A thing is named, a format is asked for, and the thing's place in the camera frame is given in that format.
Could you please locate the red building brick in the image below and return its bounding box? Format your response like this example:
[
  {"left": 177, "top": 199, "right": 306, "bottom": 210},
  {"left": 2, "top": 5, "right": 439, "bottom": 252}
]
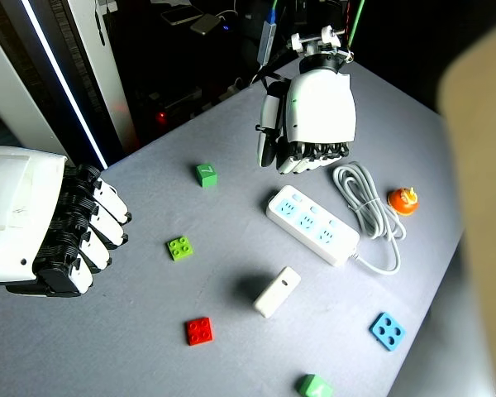
[{"left": 184, "top": 317, "right": 214, "bottom": 347}]

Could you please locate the grey table cloth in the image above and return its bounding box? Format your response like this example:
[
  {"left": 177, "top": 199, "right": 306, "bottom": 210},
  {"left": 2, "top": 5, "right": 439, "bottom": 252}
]
[{"left": 0, "top": 45, "right": 496, "bottom": 397}]

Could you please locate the white cabinet panel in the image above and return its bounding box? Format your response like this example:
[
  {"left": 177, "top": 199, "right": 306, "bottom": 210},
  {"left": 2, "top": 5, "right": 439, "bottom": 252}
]
[{"left": 65, "top": 0, "right": 141, "bottom": 153}]

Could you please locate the dark grey power bank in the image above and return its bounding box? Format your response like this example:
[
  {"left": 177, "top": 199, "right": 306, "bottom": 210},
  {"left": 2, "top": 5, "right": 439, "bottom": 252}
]
[{"left": 188, "top": 13, "right": 223, "bottom": 36}]

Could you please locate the white charger adapter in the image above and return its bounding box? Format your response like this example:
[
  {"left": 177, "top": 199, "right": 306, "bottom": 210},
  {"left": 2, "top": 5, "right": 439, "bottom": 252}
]
[{"left": 252, "top": 265, "right": 303, "bottom": 319}]

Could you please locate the lime green building brick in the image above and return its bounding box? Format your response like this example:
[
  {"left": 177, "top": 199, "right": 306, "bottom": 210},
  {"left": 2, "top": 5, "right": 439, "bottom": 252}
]
[{"left": 166, "top": 235, "right": 194, "bottom": 263}]

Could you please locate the red black twisted wire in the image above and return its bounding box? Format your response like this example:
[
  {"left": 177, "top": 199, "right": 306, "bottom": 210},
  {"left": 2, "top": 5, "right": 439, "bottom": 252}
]
[{"left": 341, "top": 0, "right": 353, "bottom": 42}]

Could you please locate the green cube with number seven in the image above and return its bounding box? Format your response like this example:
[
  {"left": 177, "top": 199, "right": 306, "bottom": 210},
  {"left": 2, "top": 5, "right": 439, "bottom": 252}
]
[{"left": 195, "top": 163, "right": 219, "bottom": 189}]

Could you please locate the grey hanging adapter box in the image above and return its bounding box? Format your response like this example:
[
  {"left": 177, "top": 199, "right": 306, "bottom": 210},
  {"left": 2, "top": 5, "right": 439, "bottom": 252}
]
[{"left": 256, "top": 10, "right": 279, "bottom": 67}]

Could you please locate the beige blurred panel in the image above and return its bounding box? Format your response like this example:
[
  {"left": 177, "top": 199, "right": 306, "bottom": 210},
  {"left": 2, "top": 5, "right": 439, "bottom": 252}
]
[{"left": 436, "top": 16, "right": 496, "bottom": 397}]

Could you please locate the black smartphone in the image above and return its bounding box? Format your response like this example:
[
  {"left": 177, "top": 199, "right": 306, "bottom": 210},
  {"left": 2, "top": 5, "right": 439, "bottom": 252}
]
[{"left": 160, "top": 4, "right": 205, "bottom": 26}]

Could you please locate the orange toy fruit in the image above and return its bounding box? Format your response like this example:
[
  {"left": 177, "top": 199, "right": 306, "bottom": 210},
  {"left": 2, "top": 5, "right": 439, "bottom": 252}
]
[{"left": 386, "top": 186, "right": 420, "bottom": 218}]

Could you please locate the white power strip cord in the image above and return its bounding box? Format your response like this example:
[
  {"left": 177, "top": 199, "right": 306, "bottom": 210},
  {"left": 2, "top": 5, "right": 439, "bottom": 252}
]
[{"left": 331, "top": 161, "right": 408, "bottom": 276}]

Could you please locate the white light strip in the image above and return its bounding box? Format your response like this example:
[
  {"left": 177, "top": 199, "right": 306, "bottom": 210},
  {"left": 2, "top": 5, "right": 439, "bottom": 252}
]
[{"left": 20, "top": 0, "right": 109, "bottom": 170}]

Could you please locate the blue four-hole block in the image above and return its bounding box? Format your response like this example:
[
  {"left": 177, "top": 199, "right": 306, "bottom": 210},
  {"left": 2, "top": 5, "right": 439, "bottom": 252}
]
[{"left": 369, "top": 312, "right": 407, "bottom": 352}]

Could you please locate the green cable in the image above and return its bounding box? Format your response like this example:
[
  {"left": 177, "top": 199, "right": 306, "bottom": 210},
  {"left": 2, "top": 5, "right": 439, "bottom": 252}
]
[{"left": 346, "top": 0, "right": 367, "bottom": 46}]

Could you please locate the white power strip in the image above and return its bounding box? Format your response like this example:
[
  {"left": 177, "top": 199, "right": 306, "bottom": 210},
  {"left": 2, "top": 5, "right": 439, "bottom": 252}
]
[{"left": 265, "top": 184, "right": 361, "bottom": 268}]

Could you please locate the green cube with white letter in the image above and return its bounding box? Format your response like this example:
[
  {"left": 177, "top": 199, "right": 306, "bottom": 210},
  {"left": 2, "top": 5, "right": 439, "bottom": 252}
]
[{"left": 293, "top": 373, "right": 334, "bottom": 397}]

